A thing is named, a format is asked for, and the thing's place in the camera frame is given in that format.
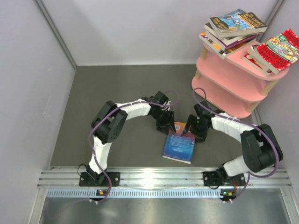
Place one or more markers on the yellow illustrated paperback book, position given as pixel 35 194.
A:
pixel 253 53

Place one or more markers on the black yellow book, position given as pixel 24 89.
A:
pixel 239 24

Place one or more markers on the red starred book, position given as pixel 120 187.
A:
pixel 281 51

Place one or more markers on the aluminium mounting rail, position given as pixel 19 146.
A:
pixel 155 178

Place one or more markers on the perforated cable duct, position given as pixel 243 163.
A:
pixel 141 193

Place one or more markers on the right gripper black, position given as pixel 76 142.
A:
pixel 191 123

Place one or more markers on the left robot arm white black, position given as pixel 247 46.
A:
pixel 107 126

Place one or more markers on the blue orange paperback book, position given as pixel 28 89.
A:
pixel 179 147

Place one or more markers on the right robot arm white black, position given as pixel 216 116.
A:
pixel 260 148

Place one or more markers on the purple 117-storey treehouse book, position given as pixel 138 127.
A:
pixel 236 42

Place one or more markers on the dark brown paperback book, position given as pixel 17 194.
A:
pixel 230 50

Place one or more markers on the pink three-tier shelf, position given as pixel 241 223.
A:
pixel 231 84

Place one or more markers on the red 13-storey treehouse book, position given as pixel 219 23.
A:
pixel 253 64

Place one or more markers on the Roald Dahl Charlie book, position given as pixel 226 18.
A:
pixel 208 42

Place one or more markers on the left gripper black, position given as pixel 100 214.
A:
pixel 165 120

